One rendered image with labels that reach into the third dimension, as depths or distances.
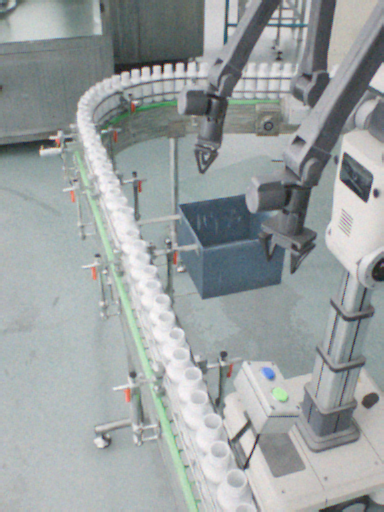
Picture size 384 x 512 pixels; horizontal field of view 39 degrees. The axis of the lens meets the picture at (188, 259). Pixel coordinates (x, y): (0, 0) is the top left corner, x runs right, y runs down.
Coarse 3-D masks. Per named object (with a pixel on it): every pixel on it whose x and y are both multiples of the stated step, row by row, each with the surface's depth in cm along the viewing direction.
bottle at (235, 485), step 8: (232, 472) 91; (240, 472) 91; (224, 480) 90; (232, 480) 93; (240, 480) 92; (224, 488) 90; (232, 488) 89; (240, 488) 89; (248, 488) 93; (216, 496) 93; (224, 496) 91; (232, 496) 90; (240, 496) 90; (248, 496) 91; (216, 504) 94; (224, 504) 91; (232, 504) 90
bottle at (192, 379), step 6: (186, 372) 109; (192, 372) 110; (198, 372) 109; (186, 378) 107; (192, 378) 112; (198, 378) 110; (180, 384) 111; (186, 384) 108; (192, 384) 107; (198, 384) 108; (204, 384) 111; (180, 390) 110; (186, 390) 109; (192, 390) 108; (204, 390) 110; (180, 396) 109; (186, 396) 109; (180, 402) 111; (186, 402) 109; (180, 408) 112; (180, 420) 114; (180, 426) 115
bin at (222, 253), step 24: (168, 216) 199; (192, 216) 207; (216, 216) 211; (240, 216) 214; (264, 216) 202; (192, 240) 190; (216, 240) 218; (240, 240) 221; (192, 264) 196; (216, 264) 184; (240, 264) 188; (264, 264) 191; (216, 288) 191; (240, 288) 194
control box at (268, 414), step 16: (256, 368) 116; (272, 368) 117; (240, 384) 117; (256, 384) 111; (272, 384) 113; (256, 400) 111; (272, 400) 109; (288, 400) 110; (256, 416) 110; (272, 416) 107; (288, 416) 109; (240, 432) 119; (272, 432) 110; (288, 432) 112
